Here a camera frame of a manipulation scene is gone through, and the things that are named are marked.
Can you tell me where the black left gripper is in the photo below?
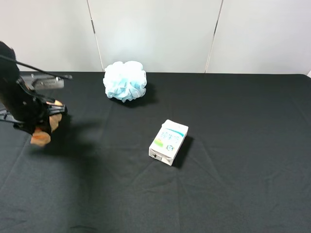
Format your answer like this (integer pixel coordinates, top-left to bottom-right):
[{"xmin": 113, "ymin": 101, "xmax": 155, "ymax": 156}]
[{"xmin": 0, "ymin": 80, "xmax": 68, "ymax": 135}]

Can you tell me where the spiral bread roll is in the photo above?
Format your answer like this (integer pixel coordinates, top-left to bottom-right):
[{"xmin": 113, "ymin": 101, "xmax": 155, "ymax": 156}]
[{"xmin": 30, "ymin": 110, "xmax": 63, "ymax": 147}]

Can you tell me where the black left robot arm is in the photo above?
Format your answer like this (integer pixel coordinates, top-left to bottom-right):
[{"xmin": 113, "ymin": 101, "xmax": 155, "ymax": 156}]
[{"xmin": 0, "ymin": 42, "xmax": 67, "ymax": 135}]

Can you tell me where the light blue bath loofah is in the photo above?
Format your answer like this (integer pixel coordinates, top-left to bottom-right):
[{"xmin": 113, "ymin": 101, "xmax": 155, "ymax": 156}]
[{"xmin": 103, "ymin": 61, "xmax": 147, "ymax": 103}]

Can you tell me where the white milk carton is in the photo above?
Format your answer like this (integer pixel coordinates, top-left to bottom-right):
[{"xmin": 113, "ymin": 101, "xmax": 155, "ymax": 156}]
[{"xmin": 148, "ymin": 119, "xmax": 189, "ymax": 166}]

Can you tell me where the black tablecloth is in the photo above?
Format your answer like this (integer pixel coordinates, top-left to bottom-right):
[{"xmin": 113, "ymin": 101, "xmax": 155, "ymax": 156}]
[{"xmin": 0, "ymin": 73, "xmax": 311, "ymax": 233}]

